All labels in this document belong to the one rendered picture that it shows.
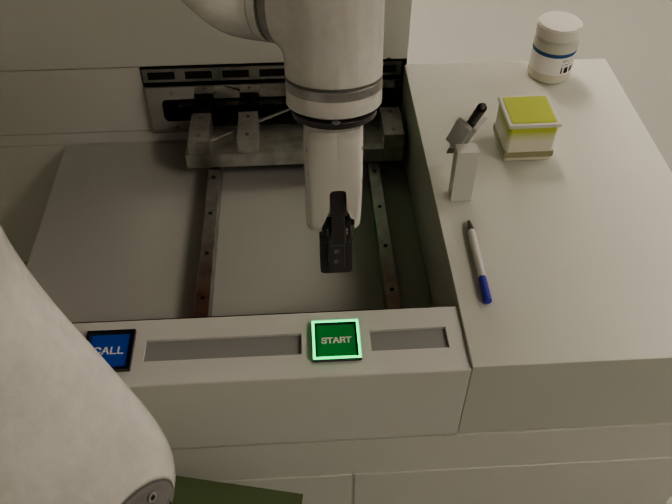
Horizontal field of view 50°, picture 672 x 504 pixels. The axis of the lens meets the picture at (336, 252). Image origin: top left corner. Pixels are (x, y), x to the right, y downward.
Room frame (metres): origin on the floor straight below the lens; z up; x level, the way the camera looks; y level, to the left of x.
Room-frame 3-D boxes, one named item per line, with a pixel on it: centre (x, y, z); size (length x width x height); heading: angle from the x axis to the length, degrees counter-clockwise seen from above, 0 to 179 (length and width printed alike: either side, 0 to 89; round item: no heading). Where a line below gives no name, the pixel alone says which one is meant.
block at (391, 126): (1.01, -0.09, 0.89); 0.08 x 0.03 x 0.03; 3
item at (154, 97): (1.07, 0.11, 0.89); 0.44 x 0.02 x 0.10; 93
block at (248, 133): (1.00, 0.15, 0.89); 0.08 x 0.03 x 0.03; 3
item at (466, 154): (0.77, -0.17, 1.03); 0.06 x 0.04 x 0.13; 3
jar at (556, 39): (1.06, -0.36, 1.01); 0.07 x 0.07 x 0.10
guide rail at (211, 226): (0.80, 0.20, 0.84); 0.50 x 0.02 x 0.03; 3
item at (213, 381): (0.50, 0.13, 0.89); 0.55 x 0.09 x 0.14; 93
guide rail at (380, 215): (0.81, -0.07, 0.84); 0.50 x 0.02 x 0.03; 3
